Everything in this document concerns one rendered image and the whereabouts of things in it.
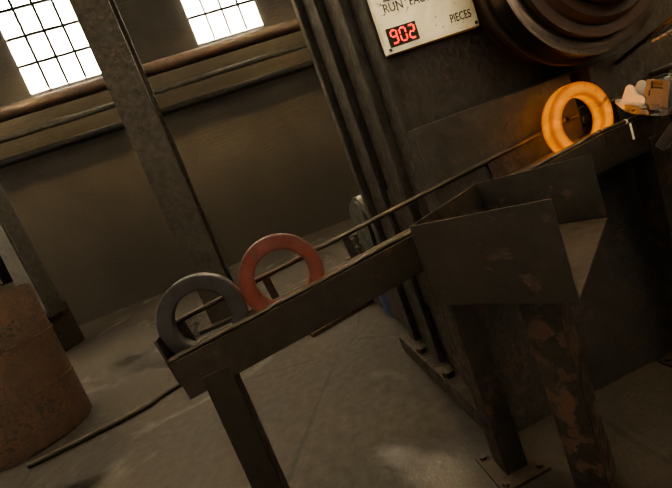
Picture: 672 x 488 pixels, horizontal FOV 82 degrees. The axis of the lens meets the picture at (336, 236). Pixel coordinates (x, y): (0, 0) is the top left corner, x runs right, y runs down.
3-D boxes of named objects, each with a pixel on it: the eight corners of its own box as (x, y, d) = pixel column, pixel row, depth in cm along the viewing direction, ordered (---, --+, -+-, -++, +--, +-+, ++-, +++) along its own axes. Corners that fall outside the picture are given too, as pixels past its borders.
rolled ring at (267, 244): (301, 218, 82) (299, 218, 85) (221, 259, 79) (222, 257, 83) (339, 293, 85) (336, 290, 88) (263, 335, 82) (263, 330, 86)
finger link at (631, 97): (617, 82, 98) (654, 82, 89) (616, 105, 100) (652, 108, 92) (607, 85, 97) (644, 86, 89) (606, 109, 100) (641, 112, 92)
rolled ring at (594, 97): (558, 72, 91) (548, 76, 95) (544, 149, 92) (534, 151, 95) (620, 90, 95) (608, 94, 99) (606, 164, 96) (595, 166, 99)
